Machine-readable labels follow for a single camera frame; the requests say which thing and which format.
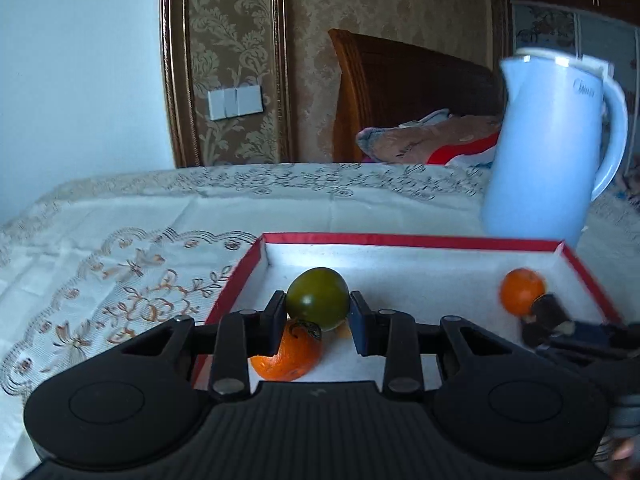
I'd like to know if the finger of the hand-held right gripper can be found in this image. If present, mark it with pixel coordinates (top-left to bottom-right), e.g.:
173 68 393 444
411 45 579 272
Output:
522 327 636 363
570 321 640 347

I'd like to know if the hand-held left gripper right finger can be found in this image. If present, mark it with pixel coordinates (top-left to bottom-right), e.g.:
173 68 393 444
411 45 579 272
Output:
349 290 521 403

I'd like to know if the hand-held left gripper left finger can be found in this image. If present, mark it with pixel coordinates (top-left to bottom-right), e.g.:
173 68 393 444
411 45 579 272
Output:
122 290 288 403

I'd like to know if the green tomato with stem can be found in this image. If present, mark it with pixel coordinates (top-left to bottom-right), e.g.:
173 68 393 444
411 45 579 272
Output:
285 267 351 332

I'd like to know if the red shallow cardboard box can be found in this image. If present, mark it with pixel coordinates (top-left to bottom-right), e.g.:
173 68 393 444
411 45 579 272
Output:
192 232 623 391

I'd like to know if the person's right hand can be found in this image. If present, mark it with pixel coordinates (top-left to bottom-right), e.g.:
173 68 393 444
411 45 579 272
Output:
612 437 640 462

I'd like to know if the light blue electric kettle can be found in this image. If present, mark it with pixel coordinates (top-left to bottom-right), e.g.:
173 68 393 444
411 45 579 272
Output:
481 47 629 251

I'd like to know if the colourful striped blanket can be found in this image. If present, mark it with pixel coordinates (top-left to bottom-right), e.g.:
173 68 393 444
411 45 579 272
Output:
427 132 501 168

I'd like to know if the brown wooden headboard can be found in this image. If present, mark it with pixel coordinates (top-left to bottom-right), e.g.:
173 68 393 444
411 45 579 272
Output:
327 28 508 163

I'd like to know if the wardrobe with sliding doors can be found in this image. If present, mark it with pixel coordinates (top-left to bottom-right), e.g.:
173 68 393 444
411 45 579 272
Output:
505 0 640 111

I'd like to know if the white wall switch panel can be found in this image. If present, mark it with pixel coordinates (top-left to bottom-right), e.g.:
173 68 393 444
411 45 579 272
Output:
207 85 263 122

